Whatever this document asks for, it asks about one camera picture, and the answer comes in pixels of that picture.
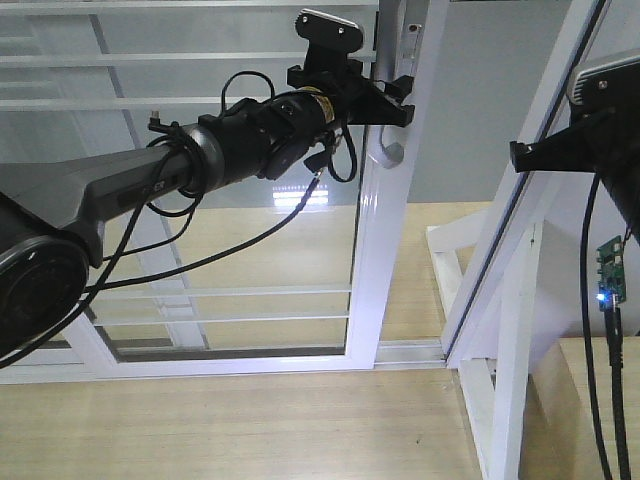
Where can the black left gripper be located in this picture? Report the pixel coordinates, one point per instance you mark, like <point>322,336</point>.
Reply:
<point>353,96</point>

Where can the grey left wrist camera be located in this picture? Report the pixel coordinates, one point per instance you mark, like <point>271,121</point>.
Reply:
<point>329,31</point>

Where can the white support brace bracket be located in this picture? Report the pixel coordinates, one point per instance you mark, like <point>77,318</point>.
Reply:
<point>491,352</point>

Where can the grey metal door handle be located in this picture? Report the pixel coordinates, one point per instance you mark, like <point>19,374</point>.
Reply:
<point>386,44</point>

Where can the grey door lock plate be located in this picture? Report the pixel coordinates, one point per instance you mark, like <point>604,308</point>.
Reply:
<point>411,41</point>

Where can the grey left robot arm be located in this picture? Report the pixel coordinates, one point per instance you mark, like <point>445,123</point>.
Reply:
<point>53,214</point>

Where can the light wooden base board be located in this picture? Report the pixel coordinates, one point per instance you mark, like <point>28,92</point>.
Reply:
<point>380,424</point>

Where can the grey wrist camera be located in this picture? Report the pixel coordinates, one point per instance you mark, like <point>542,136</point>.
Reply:
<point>604,83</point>
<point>329,31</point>

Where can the white door jamb frame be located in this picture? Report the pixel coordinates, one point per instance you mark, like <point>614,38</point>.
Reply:
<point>589,29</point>

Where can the light wooden box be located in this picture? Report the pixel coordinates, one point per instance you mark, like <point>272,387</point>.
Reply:
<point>558,440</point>

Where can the aluminium floor door track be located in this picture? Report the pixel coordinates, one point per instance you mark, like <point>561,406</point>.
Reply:
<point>425,354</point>

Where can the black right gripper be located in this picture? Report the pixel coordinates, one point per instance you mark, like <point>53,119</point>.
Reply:
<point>596,142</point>

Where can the green circuit board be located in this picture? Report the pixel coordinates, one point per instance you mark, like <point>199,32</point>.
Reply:
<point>610,268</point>

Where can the white framed sliding glass door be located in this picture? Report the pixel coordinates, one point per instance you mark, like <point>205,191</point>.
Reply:
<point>311,297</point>

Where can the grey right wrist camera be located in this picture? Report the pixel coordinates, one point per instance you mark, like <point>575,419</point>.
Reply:
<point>604,83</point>

